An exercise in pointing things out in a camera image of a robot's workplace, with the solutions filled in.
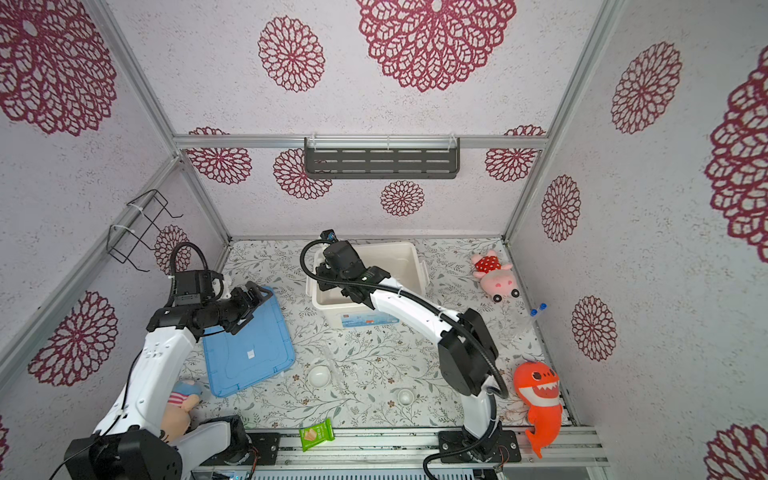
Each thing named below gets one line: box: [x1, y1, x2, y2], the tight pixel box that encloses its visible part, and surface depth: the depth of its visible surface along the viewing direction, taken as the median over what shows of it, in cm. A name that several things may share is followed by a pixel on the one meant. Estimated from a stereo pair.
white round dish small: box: [398, 389, 415, 405], surface depth 82 cm
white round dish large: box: [308, 365, 332, 388], surface depth 86 cm
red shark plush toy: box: [514, 361, 563, 459], surface depth 76 cm
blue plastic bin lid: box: [203, 289, 295, 397], surface depth 89 cm
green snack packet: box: [299, 418, 335, 452], surface depth 77 cm
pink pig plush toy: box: [471, 250, 520, 303], surface depth 104 cm
